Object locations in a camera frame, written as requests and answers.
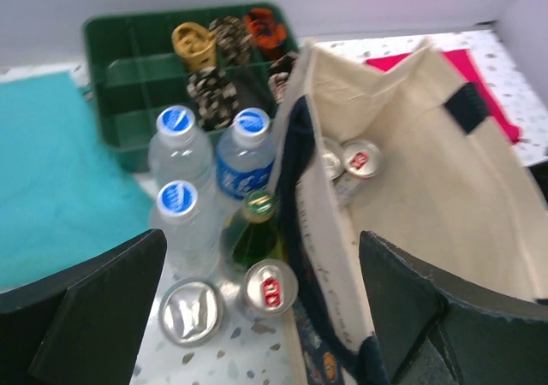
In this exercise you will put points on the blue cap clear bottle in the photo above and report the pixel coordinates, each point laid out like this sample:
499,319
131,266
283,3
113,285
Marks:
190,227

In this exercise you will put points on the small clear water bottle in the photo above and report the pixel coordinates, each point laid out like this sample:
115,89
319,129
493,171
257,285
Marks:
181,150

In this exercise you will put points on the green compartment tray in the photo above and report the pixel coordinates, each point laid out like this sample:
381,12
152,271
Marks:
135,72

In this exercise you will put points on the Pocari Sweat bottle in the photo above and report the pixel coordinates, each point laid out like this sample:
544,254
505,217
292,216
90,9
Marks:
245,154

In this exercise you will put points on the orange black rolled tie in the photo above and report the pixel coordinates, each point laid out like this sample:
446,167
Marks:
268,34

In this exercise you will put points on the black white rolled tie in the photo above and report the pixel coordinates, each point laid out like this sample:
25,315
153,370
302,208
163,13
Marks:
215,96

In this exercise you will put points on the red tab can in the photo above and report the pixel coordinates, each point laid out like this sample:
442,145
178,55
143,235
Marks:
268,289
361,161

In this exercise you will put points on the yellow rolled tie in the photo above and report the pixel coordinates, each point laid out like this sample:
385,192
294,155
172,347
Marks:
195,45

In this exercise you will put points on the beige canvas tote bag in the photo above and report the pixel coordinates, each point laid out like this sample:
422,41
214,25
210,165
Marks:
480,217

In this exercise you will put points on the green glass bottle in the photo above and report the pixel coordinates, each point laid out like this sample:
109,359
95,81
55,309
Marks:
252,234

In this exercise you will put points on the brown pink rolled tie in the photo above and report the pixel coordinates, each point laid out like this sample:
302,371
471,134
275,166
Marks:
279,73

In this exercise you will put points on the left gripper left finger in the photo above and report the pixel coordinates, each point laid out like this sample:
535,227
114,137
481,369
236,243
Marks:
84,324

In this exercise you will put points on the brown patterned rolled tie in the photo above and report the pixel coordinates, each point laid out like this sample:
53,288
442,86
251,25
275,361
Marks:
233,40

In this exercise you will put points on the silver top can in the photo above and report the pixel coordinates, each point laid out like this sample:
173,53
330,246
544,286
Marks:
332,158

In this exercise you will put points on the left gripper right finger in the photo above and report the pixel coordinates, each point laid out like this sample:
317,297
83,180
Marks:
433,327

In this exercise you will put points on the teal folded cloth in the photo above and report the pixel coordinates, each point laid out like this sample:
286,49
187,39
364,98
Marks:
64,198

